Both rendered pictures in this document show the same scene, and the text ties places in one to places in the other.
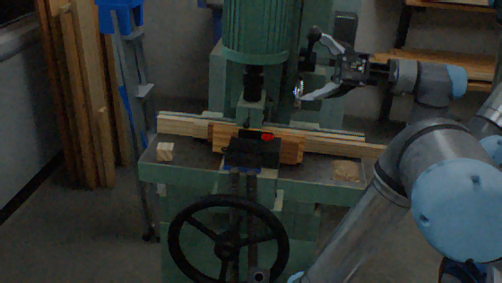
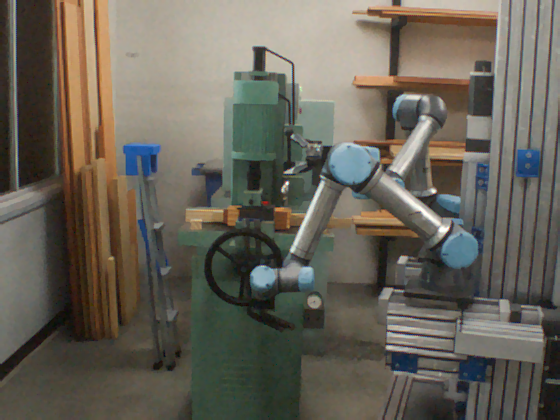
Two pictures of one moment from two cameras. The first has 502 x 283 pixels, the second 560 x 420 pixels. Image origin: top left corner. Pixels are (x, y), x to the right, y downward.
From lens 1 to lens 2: 1.41 m
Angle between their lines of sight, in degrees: 19
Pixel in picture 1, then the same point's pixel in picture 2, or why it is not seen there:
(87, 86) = (99, 236)
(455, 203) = (342, 156)
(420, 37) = not seen: hidden behind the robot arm
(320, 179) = not seen: hidden behind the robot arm
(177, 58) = (167, 235)
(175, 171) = (203, 235)
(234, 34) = (241, 142)
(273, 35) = (265, 141)
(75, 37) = (93, 191)
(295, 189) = (286, 241)
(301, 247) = not seen: hidden behind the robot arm
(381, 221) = (326, 199)
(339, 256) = (308, 224)
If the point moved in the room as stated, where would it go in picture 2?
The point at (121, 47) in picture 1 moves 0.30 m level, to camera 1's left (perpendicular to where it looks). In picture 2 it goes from (143, 185) to (83, 184)
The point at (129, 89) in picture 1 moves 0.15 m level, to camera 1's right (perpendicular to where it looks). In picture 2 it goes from (147, 220) to (177, 221)
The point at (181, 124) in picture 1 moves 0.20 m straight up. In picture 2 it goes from (203, 214) to (204, 165)
